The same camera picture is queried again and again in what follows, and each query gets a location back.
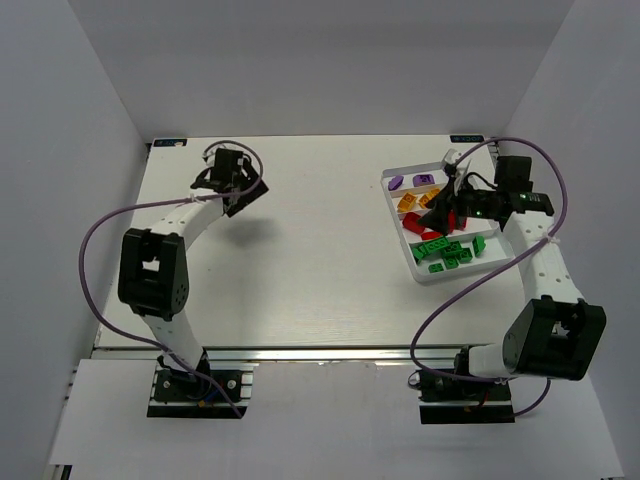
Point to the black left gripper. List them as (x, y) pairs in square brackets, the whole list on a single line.
[(245, 195)]

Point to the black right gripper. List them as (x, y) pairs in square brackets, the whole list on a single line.
[(454, 204)]

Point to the red half-round lego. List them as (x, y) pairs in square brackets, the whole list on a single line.
[(410, 223)]

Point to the yellow round lego piece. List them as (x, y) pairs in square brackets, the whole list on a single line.
[(406, 202)]

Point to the purple lego plate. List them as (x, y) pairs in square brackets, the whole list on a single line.
[(423, 180)]

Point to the green square lego brick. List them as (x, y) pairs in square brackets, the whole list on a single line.
[(478, 245)]

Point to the green lego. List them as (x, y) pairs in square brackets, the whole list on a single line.
[(436, 268), (451, 262), (464, 256)]

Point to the purple curved lego piece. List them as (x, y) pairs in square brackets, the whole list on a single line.
[(395, 182)]

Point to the red rectangular lego brick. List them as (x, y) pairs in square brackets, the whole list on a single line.
[(430, 235)]

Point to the green thin lego plate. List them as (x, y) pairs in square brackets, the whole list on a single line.
[(452, 249)]

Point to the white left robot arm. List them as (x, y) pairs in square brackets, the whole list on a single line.
[(153, 273)]

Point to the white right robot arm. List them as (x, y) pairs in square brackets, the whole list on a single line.
[(556, 333)]

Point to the white divided sorting tray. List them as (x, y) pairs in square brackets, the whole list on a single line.
[(471, 245)]

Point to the blue label sticker right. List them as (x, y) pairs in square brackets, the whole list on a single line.
[(471, 139)]

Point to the blue label sticker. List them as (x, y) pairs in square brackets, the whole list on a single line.
[(169, 142), (471, 139)]

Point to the blue label sticker left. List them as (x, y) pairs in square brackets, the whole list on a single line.
[(169, 142)]

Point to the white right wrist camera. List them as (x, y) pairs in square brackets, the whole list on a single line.
[(455, 168)]

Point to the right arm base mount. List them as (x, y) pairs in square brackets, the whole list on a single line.
[(449, 398)]

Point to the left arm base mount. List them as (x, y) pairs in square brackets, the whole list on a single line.
[(178, 394)]

